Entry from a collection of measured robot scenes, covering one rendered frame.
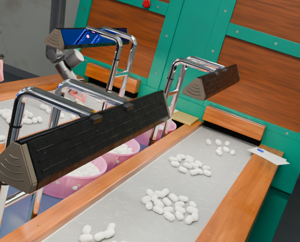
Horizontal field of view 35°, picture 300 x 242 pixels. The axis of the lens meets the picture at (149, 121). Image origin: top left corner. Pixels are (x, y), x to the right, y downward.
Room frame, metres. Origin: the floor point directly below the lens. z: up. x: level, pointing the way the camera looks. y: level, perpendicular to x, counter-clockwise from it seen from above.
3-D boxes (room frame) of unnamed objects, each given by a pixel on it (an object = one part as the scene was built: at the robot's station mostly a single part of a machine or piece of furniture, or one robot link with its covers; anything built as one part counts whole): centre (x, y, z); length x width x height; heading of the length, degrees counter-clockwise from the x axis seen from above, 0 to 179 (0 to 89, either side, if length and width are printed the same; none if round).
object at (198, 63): (1.88, -0.13, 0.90); 0.20 x 0.19 x 0.45; 163
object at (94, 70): (2.46, 0.25, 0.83); 0.30 x 0.06 x 0.07; 73
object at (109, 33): (2.00, 0.25, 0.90); 0.20 x 0.19 x 0.45; 163
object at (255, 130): (2.26, -0.40, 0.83); 0.30 x 0.06 x 0.07; 73
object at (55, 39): (2.03, 0.33, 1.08); 0.62 x 0.08 x 0.07; 163
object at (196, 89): (1.86, -0.21, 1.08); 0.62 x 0.08 x 0.07; 163
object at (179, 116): (2.31, -0.06, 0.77); 0.33 x 0.15 x 0.01; 73
